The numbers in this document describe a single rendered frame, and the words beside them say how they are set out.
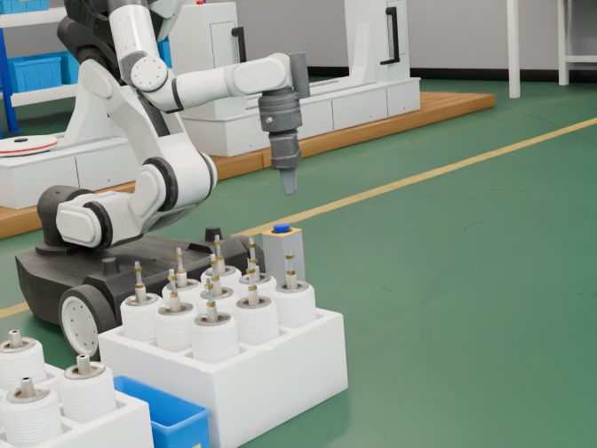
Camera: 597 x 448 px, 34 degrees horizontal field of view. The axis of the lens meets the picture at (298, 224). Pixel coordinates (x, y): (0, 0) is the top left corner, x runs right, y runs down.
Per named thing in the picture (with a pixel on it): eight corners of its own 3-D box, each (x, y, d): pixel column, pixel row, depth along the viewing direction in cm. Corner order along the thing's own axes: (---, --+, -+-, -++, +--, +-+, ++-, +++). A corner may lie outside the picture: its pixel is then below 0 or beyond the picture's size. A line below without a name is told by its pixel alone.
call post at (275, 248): (272, 352, 250) (261, 234, 242) (291, 343, 255) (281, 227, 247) (292, 357, 245) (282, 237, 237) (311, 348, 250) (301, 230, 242)
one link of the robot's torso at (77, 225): (58, 244, 287) (51, 200, 283) (115, 228, 300) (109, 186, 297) (98, 254, 272) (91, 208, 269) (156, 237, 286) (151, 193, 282)
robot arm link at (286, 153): (305, 167, 205) (298, 109, 202) (259, 172, 206) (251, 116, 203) (311, 156, 217) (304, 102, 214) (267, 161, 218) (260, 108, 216)
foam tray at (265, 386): (107, 409, 225) (96, 334, 220) (232, 353, 251) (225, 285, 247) (222, 456, 198) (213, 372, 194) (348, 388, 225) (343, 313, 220)
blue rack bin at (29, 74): (-19, 92, 715) (-23, 62, 709) (27, 84, 741) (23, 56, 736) (18, 93, 681) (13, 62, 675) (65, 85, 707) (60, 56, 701)
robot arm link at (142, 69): (117, 100, 207) (99, 10, 214) (140, 123, 219) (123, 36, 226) (168, 82, 205) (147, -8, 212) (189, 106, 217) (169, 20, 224)
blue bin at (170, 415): (85, 444, 208) (78, 391, 205) (128, 424, 216) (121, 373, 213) (174, 487, 187) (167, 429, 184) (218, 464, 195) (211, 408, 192)
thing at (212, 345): (253, 396, 208) (245, 316, 203) (224, 414, 200) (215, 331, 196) (218, 388, 213) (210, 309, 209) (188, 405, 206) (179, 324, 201)
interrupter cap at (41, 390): (-3, 398, 173) (-3, 395, 172) (35, 383, 178) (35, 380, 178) (20, 409, 167) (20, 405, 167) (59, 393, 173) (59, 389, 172)
